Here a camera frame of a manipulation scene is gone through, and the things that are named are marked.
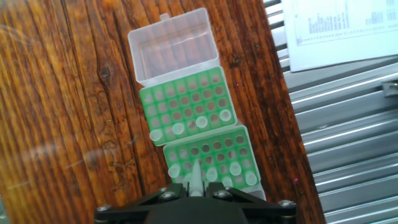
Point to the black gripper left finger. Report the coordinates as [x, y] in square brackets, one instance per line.
[169, 194]

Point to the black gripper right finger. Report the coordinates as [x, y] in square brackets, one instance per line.
[221, 193]

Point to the clear box with green rack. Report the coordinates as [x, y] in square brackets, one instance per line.
[174, 40]
[217, 149]

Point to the brown wooden board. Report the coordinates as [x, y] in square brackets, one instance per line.
[62, 93]

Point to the printed white paper sheet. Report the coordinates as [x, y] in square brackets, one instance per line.
[335, 46]

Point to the aluminium post with foot bracket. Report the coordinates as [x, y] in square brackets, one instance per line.
[391, 88]

